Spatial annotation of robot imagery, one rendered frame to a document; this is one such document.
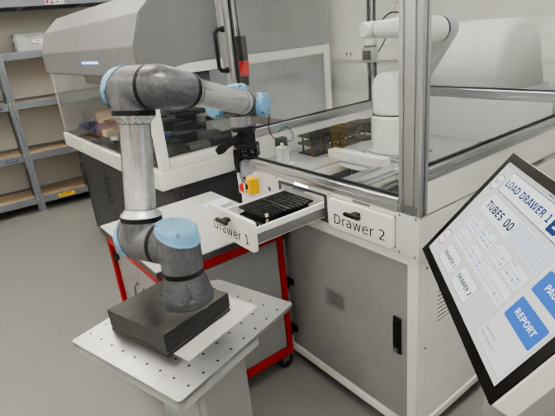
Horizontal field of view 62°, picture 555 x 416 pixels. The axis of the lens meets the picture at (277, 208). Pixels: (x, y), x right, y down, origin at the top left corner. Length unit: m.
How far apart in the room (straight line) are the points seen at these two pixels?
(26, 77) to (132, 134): 4.34
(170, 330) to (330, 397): 1.11
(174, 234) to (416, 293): 0.80
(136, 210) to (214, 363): 0.46
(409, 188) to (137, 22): 1.44
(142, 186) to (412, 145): 0.77
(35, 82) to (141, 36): 3.40
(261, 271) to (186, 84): 0.97
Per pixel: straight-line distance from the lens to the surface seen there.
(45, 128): 5.65
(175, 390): 1.17
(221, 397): 1.46
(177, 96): 1.23
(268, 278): 1.99
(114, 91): 1.30
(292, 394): 2.21
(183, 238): 1.23
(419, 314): 1.63
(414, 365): 1.75
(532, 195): 1.03
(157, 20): 2.33
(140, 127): 1.30
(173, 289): 1.29
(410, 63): 1.36
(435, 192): 1.49
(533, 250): 0.92
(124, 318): 1.34
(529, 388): 0.81
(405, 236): 1.50
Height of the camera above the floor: 1.51
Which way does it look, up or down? 21 degrees down
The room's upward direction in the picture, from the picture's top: 6 degrees counter-clockwise
